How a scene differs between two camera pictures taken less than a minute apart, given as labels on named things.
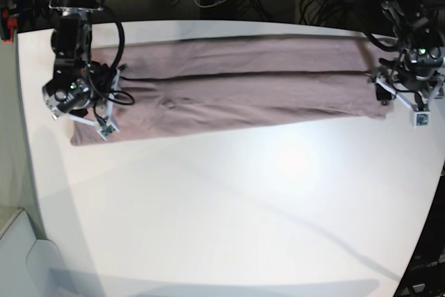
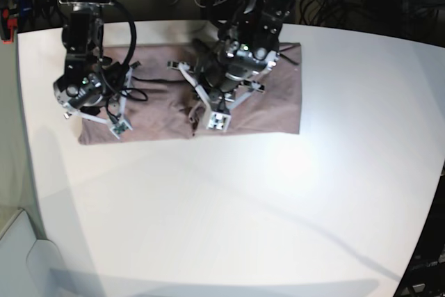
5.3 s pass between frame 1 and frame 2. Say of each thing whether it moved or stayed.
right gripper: moved
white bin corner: stayed
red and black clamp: stayed
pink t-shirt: moved
